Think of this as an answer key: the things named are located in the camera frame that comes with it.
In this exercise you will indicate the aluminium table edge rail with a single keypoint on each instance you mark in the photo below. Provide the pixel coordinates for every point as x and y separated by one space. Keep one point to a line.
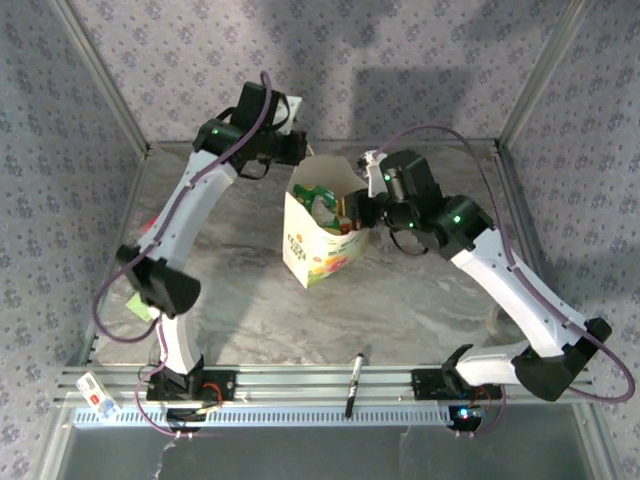
510 180
127 210
450 144

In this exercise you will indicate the white card red mark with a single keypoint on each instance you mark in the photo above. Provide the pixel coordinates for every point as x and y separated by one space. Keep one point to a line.
95 395

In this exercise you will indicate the orange candy bag white label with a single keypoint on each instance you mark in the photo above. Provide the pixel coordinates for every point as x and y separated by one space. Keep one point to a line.
344 228

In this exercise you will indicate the paper bag with green print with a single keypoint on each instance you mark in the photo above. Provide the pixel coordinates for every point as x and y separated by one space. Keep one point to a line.
300 240

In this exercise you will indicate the wide aluminium base rail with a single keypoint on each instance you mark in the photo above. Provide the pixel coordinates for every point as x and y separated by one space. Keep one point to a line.
310 380

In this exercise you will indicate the green sticky note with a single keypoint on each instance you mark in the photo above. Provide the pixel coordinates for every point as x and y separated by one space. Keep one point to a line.
137 306

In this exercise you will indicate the black electronics board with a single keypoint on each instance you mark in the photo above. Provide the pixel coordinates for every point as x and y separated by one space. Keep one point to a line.
187 419
466 419

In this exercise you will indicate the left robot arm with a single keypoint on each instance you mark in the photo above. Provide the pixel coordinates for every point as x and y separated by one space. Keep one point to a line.
180 220

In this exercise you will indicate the black marker pen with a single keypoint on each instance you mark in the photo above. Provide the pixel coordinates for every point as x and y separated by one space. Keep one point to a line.
354 385

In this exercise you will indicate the aluminium frame post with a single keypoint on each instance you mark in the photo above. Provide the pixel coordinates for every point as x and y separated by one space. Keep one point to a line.
542 75

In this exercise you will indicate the green Sunkist candy bag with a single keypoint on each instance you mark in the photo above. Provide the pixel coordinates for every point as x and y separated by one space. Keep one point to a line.
307 192

